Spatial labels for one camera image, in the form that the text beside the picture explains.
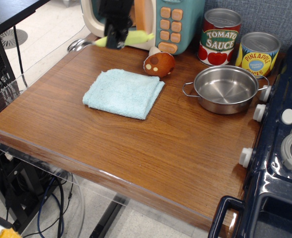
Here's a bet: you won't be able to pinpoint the spoon with yellow-green handle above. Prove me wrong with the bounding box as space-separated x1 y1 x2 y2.
67 30 154 52

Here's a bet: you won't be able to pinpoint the black cable under table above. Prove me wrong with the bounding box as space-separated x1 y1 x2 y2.
23 173 74 238

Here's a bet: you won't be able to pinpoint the pineapple slices can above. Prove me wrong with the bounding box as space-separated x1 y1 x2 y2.
235 32 282 76

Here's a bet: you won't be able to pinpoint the light blue folded towel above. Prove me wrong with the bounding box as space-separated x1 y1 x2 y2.
82 69 165 120

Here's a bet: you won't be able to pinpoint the black desk on left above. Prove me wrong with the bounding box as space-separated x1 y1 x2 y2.
0 0 51 100

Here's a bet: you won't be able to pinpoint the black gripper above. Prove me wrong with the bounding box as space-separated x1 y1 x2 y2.
97 0 134 49

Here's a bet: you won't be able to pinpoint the small stainless steel pot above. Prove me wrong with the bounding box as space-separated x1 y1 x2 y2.
182 65 270 115

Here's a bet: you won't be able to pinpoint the tomato sauce can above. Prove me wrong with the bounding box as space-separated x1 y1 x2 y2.
198 8 242 66

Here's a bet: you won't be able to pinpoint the brown plush mushroom toy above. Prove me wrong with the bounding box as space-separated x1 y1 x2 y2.
143 46 175 78

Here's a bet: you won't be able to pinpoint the toy microwave teal and cream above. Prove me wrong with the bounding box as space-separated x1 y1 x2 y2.
80 0 205 55

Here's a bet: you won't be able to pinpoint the blue cable under table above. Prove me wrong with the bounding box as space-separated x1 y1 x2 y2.
36 176 65 238

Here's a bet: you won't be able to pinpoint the dark blue toy stove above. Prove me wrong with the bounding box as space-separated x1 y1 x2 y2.
209 45 292 238

